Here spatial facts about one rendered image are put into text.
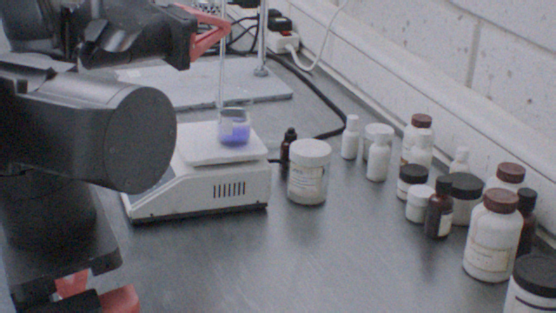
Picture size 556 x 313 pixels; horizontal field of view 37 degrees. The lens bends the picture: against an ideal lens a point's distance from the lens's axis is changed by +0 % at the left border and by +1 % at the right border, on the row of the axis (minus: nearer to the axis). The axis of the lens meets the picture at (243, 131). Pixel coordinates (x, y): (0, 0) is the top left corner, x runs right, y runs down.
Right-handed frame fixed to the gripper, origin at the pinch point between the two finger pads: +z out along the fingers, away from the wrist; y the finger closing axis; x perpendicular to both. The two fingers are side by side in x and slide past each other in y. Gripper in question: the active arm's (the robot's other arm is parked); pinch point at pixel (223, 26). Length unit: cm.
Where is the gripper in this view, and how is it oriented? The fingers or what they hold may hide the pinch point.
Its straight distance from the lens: 108.6
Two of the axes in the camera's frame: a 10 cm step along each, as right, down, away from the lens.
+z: 8.4, -1.9, 5.0
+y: -5.3, -3.8, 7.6
